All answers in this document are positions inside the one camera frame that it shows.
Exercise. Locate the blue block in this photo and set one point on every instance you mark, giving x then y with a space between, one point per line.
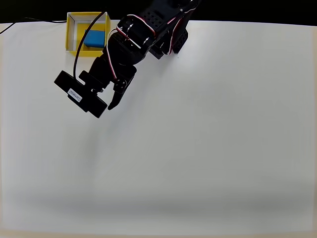
95 39

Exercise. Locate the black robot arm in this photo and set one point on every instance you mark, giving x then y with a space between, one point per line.
158 22

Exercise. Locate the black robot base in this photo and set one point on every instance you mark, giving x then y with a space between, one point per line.
180 41

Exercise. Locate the yellow cardboard box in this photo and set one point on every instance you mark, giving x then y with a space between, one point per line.
71 32

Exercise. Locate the black bar-shaped camera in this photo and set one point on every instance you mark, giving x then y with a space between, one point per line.
81 96

